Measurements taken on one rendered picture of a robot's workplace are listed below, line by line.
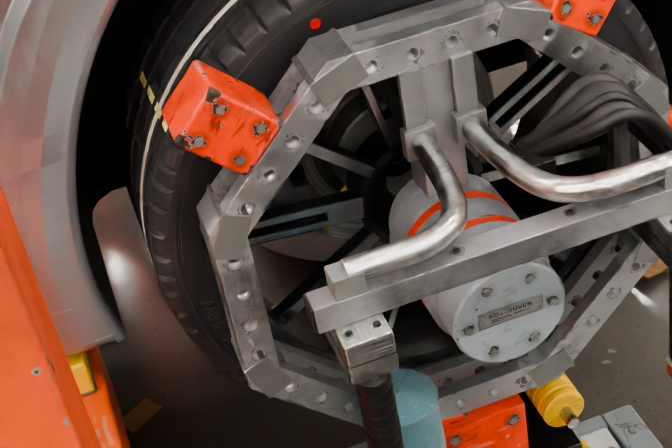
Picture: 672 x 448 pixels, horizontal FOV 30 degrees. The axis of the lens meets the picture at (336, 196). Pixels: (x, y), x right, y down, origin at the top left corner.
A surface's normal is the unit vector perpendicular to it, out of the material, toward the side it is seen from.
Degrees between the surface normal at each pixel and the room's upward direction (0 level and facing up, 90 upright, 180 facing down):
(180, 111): 45
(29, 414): 90
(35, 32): 90
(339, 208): 90
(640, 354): 0
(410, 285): 90
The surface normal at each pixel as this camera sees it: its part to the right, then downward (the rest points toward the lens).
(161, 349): -0.15, -0.80
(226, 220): 0.31, 0.51
